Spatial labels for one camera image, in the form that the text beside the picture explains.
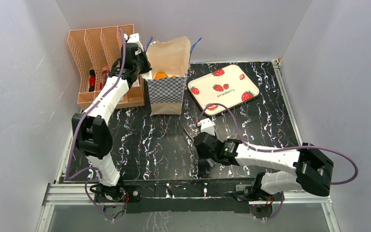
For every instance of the checkered brown paper bag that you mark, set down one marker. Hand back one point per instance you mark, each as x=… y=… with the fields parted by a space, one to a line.
x=172 y=57

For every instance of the black red bottle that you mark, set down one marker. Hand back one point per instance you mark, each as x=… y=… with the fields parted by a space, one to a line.
x=92 y=80

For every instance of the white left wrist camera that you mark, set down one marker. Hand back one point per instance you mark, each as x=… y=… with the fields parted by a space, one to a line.
x=133 y=38

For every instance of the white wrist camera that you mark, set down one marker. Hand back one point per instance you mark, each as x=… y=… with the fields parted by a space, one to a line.
x=133 y=38
x=206 y=125

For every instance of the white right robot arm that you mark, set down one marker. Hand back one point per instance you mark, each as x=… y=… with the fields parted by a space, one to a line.
x=304 y=168

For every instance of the strawberry print tray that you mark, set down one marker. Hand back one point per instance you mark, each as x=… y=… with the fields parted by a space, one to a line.
x=224 y=88

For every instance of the pink file organizer rack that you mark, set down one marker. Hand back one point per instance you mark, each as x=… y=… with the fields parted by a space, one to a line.
x=93 y=49

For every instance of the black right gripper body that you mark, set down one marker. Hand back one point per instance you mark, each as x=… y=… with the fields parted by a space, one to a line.
x=201 y=158

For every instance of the pink capped bottle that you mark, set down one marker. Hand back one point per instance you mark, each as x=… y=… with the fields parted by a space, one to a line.
x=105 y=75

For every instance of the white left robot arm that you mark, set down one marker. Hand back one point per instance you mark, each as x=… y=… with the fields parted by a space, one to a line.
x=91 y=135

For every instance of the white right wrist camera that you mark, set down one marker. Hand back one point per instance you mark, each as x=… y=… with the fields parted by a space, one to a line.
x=206 y=125

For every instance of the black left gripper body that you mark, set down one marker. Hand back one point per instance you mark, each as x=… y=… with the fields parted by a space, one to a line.
x=142 y=66

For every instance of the metal tongs white handles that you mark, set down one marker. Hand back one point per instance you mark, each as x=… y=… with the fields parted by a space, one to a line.
x=185 y=131

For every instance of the brown fake donut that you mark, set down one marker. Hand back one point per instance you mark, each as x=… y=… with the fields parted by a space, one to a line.
x=160 y=75

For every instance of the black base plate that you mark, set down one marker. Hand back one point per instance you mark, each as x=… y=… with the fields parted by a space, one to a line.
x=195 y=195

